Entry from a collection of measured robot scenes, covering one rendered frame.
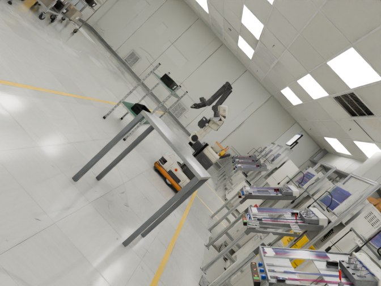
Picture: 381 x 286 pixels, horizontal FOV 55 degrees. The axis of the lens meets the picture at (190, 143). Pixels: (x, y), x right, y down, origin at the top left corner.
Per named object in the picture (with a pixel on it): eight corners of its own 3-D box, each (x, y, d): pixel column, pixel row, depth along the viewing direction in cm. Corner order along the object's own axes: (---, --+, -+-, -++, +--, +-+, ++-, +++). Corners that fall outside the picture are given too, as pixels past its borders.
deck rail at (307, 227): (252, 227, 376) (252, 221, 375) (252, 227, 378) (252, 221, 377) (323, 231, 369) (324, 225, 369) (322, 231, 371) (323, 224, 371)
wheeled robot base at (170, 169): (188, 192, 585) (200, 181, 583) (183, 200, 522) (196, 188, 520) (160, 160, 588) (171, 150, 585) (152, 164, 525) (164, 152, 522)
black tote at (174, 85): (168, 87, 521) (173, 81, 520) (160, 78, 521) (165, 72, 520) (173, 91, 578) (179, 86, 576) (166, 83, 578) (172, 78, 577)
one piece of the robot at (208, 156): (191, 183, 580) (230, 147, 571) (187, 189, 525) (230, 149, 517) (177, 167, 581) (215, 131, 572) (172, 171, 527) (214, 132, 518)
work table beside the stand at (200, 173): (97, 177, 338) (160, 118, 329) (144, 237, 323) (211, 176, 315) (71, 177, 294) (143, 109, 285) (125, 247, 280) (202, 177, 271)
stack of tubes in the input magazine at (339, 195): (332, 210, 371) (352, 193, 368) (319, 200, 421) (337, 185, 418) (341, 220, 370) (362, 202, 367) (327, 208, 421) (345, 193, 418)
